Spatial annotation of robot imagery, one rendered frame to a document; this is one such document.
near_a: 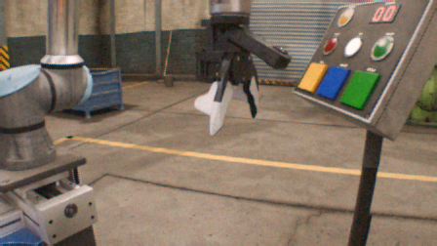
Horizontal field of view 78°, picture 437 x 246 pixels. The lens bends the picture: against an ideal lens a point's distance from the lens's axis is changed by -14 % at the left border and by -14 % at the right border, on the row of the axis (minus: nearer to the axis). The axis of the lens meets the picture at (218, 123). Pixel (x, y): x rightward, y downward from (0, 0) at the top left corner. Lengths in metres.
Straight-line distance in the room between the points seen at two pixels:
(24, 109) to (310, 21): 7.68
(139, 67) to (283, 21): 4.48
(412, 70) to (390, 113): 0.09
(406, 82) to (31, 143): 0.80
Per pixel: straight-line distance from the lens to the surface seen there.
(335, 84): 0.69
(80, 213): 0.75
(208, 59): 0.55
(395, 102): 0.60
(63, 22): 0.84
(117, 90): 5.32
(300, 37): 8.12
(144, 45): 9.59
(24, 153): 0.79
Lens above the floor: 1.09
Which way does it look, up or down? 15 degrees down
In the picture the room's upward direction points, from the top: straight up
